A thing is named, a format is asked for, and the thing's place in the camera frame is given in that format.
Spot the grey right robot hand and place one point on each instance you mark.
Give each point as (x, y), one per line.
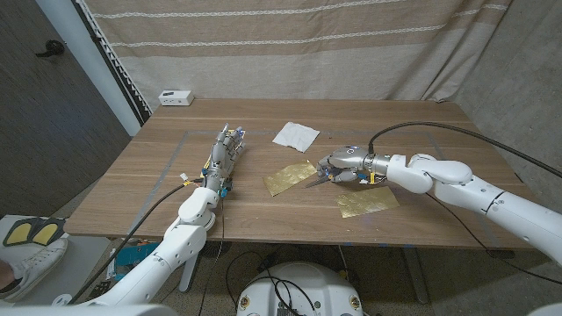
(351, 158)

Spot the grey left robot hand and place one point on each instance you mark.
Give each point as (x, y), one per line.
(221, 158)

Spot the white tissue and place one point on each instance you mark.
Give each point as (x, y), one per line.
(296, 136)

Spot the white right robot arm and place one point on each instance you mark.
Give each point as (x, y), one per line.
(448, 171)

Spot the grey tape outline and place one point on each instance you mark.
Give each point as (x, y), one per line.
(175, 153)

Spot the gold foil tape sheet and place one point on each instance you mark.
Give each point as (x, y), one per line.
(364, 204)
(287, 177)

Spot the white power strip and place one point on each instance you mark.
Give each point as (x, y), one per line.
(175, 98)

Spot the white table leg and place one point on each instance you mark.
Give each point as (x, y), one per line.
(189, 278)

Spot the teal box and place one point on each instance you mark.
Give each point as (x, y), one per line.
(136, 253)

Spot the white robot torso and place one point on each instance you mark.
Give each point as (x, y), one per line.
(316, 285)

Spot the grey table leg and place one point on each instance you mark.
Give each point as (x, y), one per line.
(417, 276)

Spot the black curtain edge strip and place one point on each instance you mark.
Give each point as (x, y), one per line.
(115, 66)

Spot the dark wooden door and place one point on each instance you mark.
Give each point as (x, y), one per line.
(44, 131)

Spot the yellow black foot pedal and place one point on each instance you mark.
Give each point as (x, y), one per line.
(18, 233)
(46, 232)

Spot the white sneaker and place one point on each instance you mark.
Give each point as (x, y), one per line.
(39, 263)

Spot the person bare ankle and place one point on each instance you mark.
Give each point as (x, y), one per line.
(5, 274)

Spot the white door frame post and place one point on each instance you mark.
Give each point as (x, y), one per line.
(103, 79)

